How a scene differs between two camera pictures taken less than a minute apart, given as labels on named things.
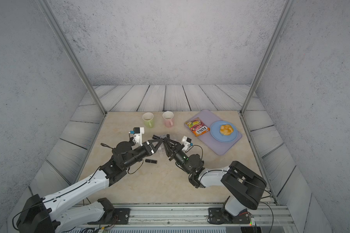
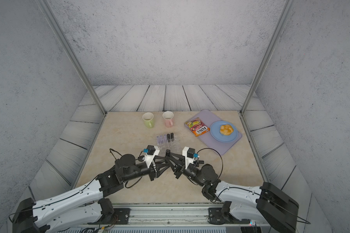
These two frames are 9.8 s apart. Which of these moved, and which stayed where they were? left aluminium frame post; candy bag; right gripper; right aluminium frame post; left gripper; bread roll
Moved: left gripper; right gripper
Stayed: bread roll; right aluminium frame post; left aluminium frame post; candy bag
